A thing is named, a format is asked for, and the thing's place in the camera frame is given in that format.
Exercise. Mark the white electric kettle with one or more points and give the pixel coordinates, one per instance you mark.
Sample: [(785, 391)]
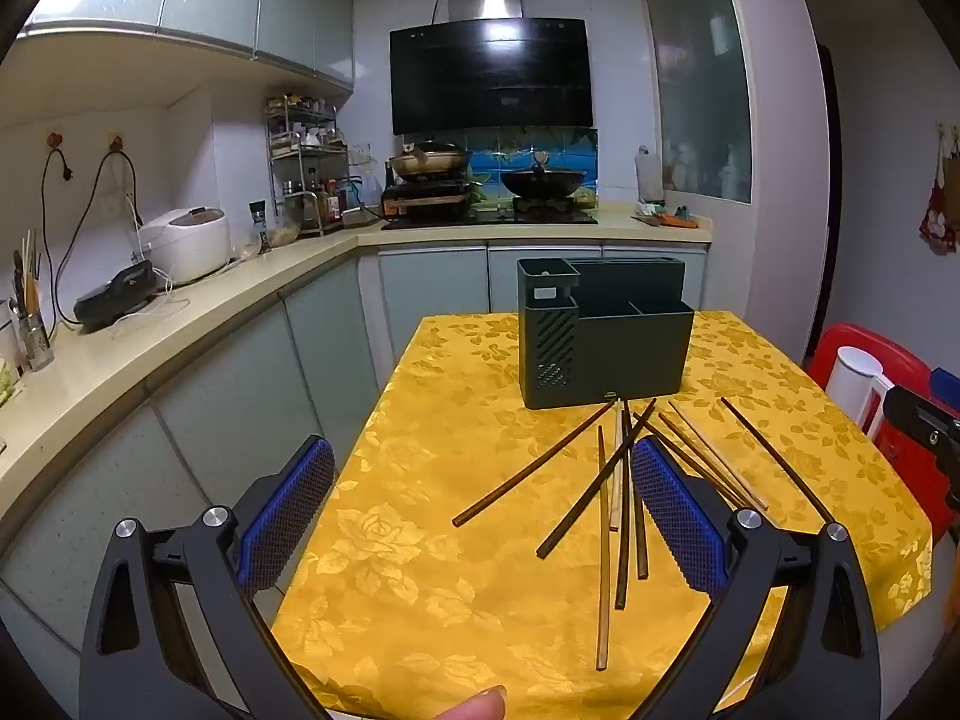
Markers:
[(855, 382)]

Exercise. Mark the red hanging bag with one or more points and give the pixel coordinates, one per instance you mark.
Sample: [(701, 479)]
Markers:
[(937, 217)]

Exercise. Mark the blue beach tile mural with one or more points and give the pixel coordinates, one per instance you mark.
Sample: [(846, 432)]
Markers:
[(495, 165)]

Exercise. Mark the yellow floral tablecloth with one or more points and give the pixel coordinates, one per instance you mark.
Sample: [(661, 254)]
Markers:
[(450, 427)]

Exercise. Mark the glass jar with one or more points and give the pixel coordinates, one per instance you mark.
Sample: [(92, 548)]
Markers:
[(285, 236)]

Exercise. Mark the green white packet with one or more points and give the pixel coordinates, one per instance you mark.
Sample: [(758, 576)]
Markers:
[(651, 208)]

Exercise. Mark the black glass gas hob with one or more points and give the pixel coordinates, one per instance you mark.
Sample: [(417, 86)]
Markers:
[(487, 219)]

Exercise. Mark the black range hood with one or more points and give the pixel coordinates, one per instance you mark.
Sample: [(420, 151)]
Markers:
[(487, 75)]

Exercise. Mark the beige kitchen counter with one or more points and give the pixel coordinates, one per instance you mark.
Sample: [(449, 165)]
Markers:
[(225, 292)]

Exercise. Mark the steel utensil cup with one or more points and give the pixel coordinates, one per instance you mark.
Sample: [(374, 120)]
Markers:
[(36, 345)]

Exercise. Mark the person's left hand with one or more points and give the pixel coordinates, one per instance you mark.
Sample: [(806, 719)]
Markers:
[(480, 706)]

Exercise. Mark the metal spice rack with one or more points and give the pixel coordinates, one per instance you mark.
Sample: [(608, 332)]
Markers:
[(304, 157)]

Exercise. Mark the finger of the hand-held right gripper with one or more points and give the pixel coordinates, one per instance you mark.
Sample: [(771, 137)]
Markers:
[(919, 416)]

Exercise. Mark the pile of wooden chopsticks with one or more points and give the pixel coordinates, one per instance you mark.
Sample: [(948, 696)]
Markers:
[(601, 540)]

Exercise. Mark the black pepper grinder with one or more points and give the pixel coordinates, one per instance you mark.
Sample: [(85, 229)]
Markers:
[(261, 229)]

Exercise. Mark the brown hanging bag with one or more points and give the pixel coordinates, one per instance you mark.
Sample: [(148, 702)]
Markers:
[(954, 184)]

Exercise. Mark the red plastic stool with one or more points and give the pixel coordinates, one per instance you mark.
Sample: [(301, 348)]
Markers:
[(900, 360)]

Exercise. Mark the frosted glass partition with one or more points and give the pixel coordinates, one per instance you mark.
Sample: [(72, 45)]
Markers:
[(697, 90)]

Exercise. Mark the black portable stove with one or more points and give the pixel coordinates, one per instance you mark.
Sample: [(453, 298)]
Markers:
[(424, 199)]

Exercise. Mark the pale green wall cabinet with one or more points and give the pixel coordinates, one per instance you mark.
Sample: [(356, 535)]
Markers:
[(187, 0)]

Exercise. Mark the kitchen knife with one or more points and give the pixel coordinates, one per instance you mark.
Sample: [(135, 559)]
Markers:
[(645, 220)]

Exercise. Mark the black sandwich maker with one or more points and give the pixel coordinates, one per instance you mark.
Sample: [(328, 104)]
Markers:
[(116, 296)]

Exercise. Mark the white rice cooker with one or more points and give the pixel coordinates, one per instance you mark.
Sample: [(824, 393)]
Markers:
[(187, 244)]

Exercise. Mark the paper towel roll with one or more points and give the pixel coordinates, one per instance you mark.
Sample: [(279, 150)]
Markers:
[(649, 176)]

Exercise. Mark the orange plastic tray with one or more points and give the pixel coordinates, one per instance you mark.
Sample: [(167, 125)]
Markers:
[(679, 221)]

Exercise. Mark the utensil jar with tools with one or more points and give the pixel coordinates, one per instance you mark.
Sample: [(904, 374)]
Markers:
[(26, 277)]

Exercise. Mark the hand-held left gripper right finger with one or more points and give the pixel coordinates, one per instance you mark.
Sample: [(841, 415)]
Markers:
[(679, 517)]

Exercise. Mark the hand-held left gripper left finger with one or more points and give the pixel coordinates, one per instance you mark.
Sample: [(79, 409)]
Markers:
[(289, 517)]

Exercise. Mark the pale green base cabinet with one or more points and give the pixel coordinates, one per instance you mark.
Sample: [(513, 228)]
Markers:
[(225, 405)]

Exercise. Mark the dark green utensil holder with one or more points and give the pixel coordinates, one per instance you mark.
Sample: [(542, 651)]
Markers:
[(637, 352)]

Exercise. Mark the black lidded wok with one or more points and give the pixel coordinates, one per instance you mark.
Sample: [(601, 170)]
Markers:
[(544, 181)]

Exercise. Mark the golden lidded pan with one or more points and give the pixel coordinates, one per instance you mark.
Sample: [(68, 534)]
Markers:
[(427, 163)]

